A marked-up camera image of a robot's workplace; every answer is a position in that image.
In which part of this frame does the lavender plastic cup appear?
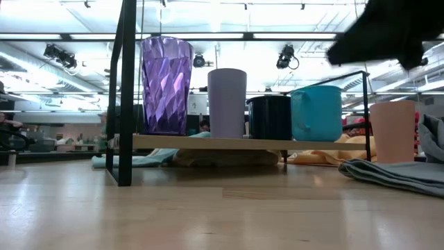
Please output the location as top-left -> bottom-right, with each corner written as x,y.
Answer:
207,68 -> 248,139

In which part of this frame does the purple faceted plastic tumbler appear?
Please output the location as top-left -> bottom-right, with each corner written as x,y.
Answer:
140,36 -> 195,136

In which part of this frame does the black ceiling spotlight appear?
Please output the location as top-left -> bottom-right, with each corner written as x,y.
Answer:
276,44 -> 300,70
192,53 -> 206,69
43,44 -> 78,70

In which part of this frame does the blue plastic mug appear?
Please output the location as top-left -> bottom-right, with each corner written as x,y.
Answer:
290,85 -> 344,142

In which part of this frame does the grey folded cloth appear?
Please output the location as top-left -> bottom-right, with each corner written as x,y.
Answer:
338,113 -> 444,199

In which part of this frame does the black mug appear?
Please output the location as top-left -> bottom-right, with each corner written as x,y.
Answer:
246,95 -> 293,141

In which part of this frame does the teal cloth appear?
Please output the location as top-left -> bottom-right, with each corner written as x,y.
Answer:
90,131 -> 212,170

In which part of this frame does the orange plastic cup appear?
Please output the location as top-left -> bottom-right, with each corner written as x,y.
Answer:
369,100 -> 416,164

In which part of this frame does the yellow cloth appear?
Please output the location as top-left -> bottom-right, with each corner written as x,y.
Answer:
287,133 -> 377,167

